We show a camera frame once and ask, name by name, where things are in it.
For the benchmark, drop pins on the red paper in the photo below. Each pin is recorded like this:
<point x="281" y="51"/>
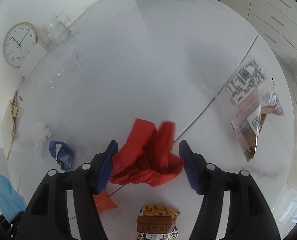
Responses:
<point x="143" y="160"/>

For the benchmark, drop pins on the light blue face mask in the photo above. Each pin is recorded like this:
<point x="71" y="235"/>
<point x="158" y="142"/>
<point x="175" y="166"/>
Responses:
<point x="8" y="200"/>

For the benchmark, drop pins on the blue wrapper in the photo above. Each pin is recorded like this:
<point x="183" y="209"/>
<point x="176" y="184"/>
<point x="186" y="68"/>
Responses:
<point x="63" y="155"/>

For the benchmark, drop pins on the round white wall clock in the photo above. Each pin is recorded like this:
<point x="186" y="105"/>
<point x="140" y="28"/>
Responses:
<point x="19" y="45"/>

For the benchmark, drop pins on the white drawer cabinet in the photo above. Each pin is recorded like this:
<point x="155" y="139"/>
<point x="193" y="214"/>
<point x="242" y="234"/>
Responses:
<point x="271" y="12"/>

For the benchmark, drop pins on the clear plastic bag with labels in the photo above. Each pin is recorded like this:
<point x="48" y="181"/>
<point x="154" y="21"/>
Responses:
<point x="246" y="87"/>

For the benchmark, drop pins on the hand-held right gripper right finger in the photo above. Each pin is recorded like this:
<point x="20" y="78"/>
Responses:
<point x="191" y="170"/>

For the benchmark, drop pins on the clear plastic cup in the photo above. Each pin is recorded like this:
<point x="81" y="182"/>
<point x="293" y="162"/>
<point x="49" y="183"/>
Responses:
<point x="61" y="75"/>

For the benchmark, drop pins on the brown nut snack packet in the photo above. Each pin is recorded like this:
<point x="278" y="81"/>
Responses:
<point x="153" y="226"/>

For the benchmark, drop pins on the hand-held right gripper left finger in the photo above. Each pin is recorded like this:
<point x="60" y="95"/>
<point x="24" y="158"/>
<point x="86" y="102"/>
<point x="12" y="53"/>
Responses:
<point x="106" y="170"/>

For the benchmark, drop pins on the white tissue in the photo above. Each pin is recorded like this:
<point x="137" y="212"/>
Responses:
<point x="41" y="132"/>

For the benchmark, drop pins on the clear glass jar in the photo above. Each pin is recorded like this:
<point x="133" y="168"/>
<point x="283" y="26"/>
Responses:
<point x="56" y="31"/>

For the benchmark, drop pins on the small red paper scrap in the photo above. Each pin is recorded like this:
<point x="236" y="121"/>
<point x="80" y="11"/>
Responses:
<point x="104" y="202"/>

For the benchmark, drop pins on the beige notepad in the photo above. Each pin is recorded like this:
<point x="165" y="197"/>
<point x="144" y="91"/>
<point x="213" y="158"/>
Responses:
<point x="8" y="132"/>

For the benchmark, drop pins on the gold binder clip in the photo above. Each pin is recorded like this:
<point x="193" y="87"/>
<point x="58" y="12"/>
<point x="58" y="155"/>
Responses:
<point x="14" y="110"/>

